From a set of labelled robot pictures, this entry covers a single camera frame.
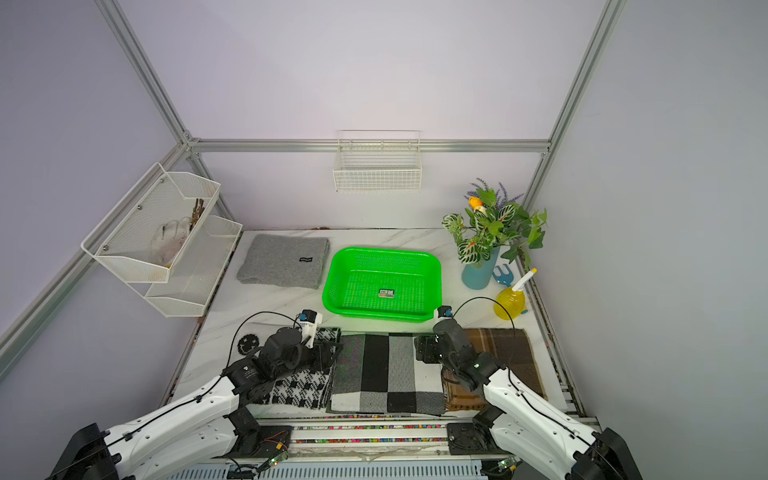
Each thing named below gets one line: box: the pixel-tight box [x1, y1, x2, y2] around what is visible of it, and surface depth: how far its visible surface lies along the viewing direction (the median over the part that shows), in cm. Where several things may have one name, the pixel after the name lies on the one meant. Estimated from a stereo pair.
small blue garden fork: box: [492, 264, 514, 287], surface depth 107 cm
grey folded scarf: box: [236, 234, 331, 290], surface depth 107 cm
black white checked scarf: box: [326, 333, 445, 416], surface depth 83 cm
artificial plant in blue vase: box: [441, 178, 548, 290], surface depth 80 cm
